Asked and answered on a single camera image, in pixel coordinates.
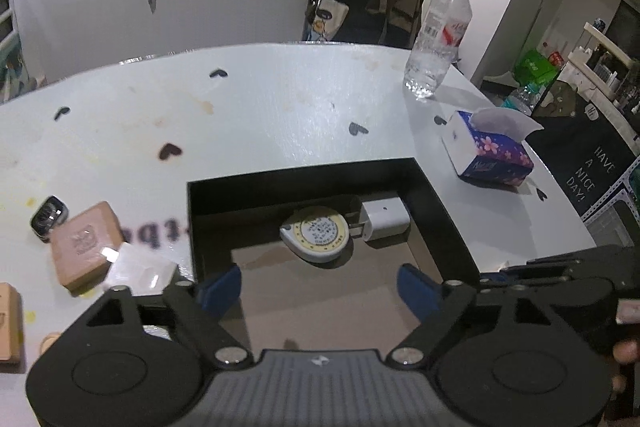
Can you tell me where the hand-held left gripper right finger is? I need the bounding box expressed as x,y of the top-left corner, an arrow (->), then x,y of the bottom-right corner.
390,264 -> 557,369

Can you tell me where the white cartoon tote bag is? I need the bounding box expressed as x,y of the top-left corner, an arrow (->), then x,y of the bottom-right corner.
302,0 -> 351,42

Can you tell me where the silver smartwatch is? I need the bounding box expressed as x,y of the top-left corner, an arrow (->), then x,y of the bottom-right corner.
29,195 -> 70,242

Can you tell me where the white shelf with items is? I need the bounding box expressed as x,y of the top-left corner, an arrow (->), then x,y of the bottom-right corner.
581,21 -> 640,108

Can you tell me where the black rectangular box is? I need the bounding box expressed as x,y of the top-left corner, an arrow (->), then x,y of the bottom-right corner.
186,157 -> 483,354

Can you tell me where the round white tape measure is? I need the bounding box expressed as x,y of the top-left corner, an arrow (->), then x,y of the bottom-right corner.
279,207 -> 354,264

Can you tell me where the clear plastic water bottle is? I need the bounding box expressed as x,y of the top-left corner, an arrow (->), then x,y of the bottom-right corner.
403,0 -> 474,100

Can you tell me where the black lettered sign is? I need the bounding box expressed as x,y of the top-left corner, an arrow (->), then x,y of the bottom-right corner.
525,79 -> 640,219

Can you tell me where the white drawer cabinet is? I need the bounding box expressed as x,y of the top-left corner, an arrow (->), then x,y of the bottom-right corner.
0,0 -> 21,58

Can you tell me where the white charger adapter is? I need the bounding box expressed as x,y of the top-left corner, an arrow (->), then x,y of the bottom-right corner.
350,199 -> 412,243

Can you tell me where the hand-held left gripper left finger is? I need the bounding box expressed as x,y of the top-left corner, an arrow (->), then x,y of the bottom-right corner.
75,264 -> 253,369

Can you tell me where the white charger with prongs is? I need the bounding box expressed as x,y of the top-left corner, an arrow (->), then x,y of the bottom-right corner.
100,242 -> 182,299

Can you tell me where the purple floral tissue box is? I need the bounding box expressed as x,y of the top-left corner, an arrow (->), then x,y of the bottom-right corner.
441,106 -> 546,188

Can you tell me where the carved wooden block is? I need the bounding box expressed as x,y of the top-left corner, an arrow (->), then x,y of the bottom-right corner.
0,283 -> 25,366

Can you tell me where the small plastic bottle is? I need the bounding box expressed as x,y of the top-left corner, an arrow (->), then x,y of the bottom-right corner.
501,84 -> 544,116

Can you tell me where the green bag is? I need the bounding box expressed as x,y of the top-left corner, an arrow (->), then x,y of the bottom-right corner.
514,49 -> 559,86

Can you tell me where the pink carved block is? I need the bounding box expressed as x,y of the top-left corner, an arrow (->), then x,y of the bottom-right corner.
49,201 -> 125,297

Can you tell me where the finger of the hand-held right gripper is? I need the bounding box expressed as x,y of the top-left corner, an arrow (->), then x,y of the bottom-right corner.
500,252 -> 608,274
477,273 -> 573,294

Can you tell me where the beige oval case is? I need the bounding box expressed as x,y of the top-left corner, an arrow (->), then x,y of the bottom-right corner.
38,331 -> 64,354

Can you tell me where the person's right hand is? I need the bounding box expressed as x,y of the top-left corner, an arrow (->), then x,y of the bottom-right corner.
611,338 -> 640,400

